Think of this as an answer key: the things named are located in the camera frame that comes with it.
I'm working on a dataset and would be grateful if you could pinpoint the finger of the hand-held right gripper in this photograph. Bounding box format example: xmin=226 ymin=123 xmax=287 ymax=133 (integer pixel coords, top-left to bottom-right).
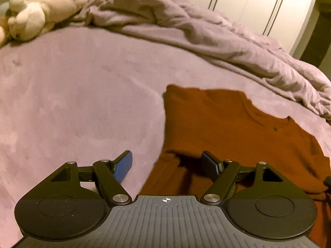
xmin=323 ymin=176 xmax=331 ymax=202

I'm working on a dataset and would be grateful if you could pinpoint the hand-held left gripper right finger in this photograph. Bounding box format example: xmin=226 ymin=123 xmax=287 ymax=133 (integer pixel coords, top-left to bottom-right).
xmin=201 ymin=150 xmax=306 ymax=206

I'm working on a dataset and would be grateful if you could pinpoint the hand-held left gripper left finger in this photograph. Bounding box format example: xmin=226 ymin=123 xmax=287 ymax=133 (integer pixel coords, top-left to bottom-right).
xmin=26 ymin=150 xmax=133 ymax=206

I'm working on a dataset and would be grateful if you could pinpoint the rust brown shirt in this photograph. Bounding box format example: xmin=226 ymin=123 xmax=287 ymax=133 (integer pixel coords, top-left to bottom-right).
xmin=140 ymin=84 xmax=331 ymax=248

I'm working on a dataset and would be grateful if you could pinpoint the purple bed sheet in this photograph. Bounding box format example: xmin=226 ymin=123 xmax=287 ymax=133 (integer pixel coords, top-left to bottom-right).
xmin=0 ymin=23 xmax=331 ymax=248

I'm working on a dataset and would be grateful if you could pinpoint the purple duvet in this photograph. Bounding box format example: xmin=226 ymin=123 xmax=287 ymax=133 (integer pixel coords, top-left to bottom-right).
xmin=72 ymin=0 xmax=331 ymax=120

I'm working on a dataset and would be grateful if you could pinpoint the white wardrobe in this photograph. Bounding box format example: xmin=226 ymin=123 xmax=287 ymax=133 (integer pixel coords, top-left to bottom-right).
xmin=121 ymin=0 xmax=321 ymax=57

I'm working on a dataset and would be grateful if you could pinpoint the cream plush toy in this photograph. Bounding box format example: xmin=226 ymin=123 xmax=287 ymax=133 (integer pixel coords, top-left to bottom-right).
xmin=0 ymin=0 xmax=122 ymax=47

